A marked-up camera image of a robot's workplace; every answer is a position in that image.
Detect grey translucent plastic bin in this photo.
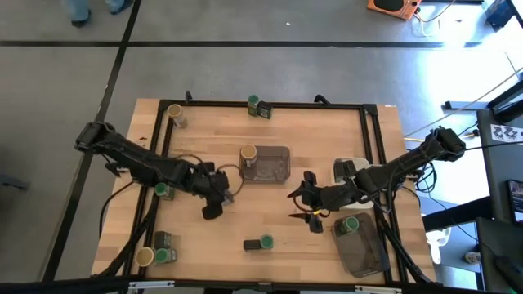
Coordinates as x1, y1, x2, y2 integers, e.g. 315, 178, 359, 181
239, 145, 292, 185
333, 212, 391, 279

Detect dark blue box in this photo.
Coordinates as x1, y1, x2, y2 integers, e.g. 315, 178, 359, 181
484, 0, 516, 30

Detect black monitor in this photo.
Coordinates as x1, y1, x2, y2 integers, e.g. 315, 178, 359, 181
485, 79, 523, 123

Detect yellow cable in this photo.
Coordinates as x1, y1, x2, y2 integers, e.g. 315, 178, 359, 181
403, 67, 523, 143

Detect dark chair base leg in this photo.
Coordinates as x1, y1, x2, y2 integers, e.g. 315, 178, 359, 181
0, 174, 32, 192

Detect beige cup at top left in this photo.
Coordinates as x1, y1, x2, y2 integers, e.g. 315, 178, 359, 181
166, 103, 189, 130

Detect gold-lidded glass seasoning jar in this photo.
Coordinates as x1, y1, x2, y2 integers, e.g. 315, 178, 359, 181
239, 144, 259, 168

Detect dark grey desk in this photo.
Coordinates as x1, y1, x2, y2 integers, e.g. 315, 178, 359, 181
476, 216, 523, 294
476, 108, 523, 224

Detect white sheet black marks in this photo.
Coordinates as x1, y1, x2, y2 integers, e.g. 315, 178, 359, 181
489, 123, 523, 144

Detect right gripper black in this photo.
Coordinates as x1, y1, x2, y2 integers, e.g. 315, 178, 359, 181
286, 171, 342, 234

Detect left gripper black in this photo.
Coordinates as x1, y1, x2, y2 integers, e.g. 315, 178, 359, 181
191, 162, 231, 221

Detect person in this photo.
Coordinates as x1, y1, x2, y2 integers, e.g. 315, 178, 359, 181
60, 0, 135, 29

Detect black cable bundle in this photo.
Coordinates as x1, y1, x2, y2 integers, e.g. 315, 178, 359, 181
404, 122, 481, 194

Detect black floor stand bar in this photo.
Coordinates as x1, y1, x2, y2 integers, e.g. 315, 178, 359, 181
443, 100, 491, 111

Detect white plastic device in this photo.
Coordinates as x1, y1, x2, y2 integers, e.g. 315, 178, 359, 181
424, 226, 453, 265

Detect beige cup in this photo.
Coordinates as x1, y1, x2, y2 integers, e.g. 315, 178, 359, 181
135, 246, 155, 267
166, 103, 189, 130

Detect black aluminium table frame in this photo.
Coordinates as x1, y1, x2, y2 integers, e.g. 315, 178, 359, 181
0, 97, 523, 294

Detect black desk leg beam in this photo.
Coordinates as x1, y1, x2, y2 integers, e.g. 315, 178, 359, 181
422, 195, 494, 233

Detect beige cup at bottom left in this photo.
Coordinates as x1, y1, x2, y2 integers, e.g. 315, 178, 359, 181
135, 246, 155, 267

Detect silver metal bracket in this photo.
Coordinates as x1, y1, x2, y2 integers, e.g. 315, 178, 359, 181
354, 285, 404, 294
128, 280, 176, 292

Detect black smartphone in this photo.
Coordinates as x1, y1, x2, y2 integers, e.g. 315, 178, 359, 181
505, 178, 523, 228

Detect orange box with black disc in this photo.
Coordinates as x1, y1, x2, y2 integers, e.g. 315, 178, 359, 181
366, 0, 422, 20

